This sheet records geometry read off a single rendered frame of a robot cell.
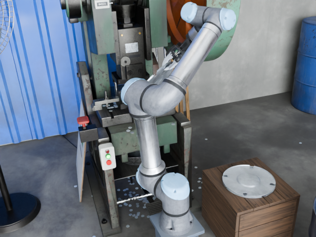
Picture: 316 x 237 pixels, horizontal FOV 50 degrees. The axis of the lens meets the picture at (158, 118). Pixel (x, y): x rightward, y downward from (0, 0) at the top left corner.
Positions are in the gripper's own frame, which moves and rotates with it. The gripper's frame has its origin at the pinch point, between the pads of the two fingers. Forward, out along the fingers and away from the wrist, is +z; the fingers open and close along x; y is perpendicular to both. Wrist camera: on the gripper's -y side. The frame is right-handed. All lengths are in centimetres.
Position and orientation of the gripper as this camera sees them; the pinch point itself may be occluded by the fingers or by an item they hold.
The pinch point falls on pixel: (165, 66)
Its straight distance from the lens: 162.4
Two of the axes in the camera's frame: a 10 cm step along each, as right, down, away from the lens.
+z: -6.4, 5.6, 5.3
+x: 7.0, 7.1, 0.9
